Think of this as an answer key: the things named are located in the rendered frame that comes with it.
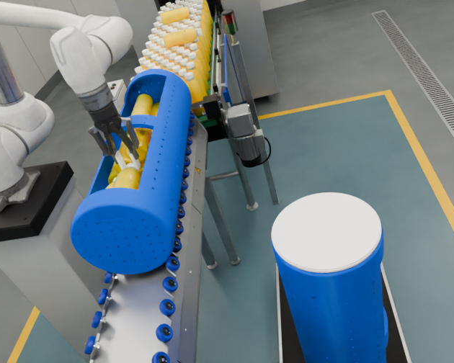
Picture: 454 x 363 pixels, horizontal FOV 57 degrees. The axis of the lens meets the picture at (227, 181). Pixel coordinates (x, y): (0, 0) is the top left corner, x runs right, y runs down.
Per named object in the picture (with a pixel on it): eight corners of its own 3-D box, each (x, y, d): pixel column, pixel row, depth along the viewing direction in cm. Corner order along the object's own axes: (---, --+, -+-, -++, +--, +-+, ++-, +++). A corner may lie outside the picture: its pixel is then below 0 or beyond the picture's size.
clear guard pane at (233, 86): (247, 163, 239) (225, 87, 210) (242, 100, 301) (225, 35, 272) (248, 163, 239) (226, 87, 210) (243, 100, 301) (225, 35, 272)
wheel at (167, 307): (157, 313, 108) (161, 309, 107) (159, 298, 111) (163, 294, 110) (171, 319, 109) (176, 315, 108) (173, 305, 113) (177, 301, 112)
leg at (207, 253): (207, 270, 245) (171, 191, 208) (207, 263, 250) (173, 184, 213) (217, 269, 244) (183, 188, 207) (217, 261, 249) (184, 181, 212)
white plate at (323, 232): (334, 290, 92) (335, 293, 93) (403, 216, 103) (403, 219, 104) (250, 238, 111) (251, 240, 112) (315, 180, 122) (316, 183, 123)
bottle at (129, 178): (102, 202, 113) (117, 163, 128) (109, 220, 118) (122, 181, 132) (127, 199, 113) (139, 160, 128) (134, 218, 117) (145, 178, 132)
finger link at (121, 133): (111, 118, 122) (114, 117, 122) (132, 147, 128) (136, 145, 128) (108, 125, 119) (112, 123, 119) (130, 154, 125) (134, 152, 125)
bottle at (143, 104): (152, 93, 177) (145, 114, 162) (153, 108, 181) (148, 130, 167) (135, 93, 177) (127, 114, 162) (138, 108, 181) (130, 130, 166)
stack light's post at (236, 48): (273, 204, 275) (231, 45, 210) (272, 200, 278) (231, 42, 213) (279, 203, 274) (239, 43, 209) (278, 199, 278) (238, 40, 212)
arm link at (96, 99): (101, 89, 110) (111, 109, 113) (109, 75, 117) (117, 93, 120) (70, 97, 111) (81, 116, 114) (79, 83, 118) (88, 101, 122)
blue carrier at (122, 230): (88, 279, 125) (52, 208, 107) (135, 129, 194) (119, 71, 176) (181, 271, 123) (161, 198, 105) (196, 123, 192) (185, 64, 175)
